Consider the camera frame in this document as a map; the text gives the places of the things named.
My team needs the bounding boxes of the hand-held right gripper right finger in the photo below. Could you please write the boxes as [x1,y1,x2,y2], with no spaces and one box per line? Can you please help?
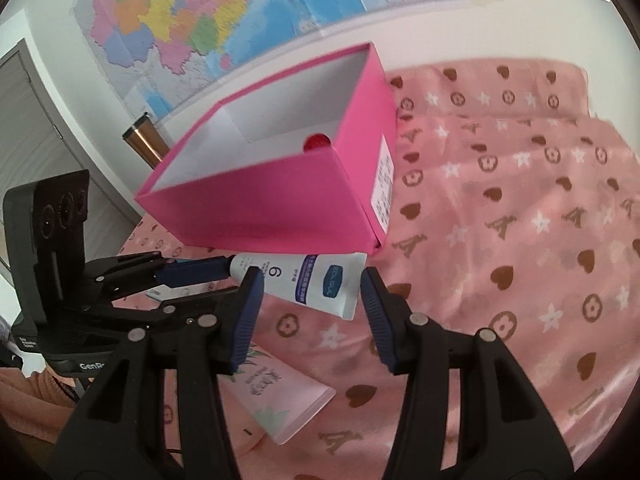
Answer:
[360,266,576,480]

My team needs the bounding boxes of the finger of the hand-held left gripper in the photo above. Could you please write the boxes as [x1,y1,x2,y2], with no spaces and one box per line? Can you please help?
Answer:
[107,287,241,329]
[82,251,233,301]

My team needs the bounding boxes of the pink cardboard box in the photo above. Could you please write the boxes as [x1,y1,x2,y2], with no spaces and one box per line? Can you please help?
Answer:
[134,42,398,256]

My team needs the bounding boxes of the colourful wall map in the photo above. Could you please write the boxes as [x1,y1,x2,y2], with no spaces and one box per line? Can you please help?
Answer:
[74,0,473,118]

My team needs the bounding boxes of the white tube with blue label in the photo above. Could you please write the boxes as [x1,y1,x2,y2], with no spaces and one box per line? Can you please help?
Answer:
[229,252,368,321]

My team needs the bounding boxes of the pink tube with green print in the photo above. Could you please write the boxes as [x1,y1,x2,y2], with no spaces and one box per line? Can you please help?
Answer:
[220,342,337,446]

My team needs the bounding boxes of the person's left forearm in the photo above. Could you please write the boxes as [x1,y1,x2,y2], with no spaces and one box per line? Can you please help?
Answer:
[0,355,81,443]

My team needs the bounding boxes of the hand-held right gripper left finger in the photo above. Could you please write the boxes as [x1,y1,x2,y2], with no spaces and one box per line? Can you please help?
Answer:
[52,266,266,480]

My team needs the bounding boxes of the red plastic object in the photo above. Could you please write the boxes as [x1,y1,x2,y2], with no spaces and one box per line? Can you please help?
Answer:
[302,132,332,153]

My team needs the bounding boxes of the grey cabinet door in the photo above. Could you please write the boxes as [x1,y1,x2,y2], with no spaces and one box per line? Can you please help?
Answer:
[0,37,143,281]

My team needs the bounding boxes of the pink printed blanket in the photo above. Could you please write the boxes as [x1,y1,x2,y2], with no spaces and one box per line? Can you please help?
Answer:
[117,60,640,480]

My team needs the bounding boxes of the copper travel mug black lid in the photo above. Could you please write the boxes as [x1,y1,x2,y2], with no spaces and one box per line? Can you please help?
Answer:
[122,112,171,171]

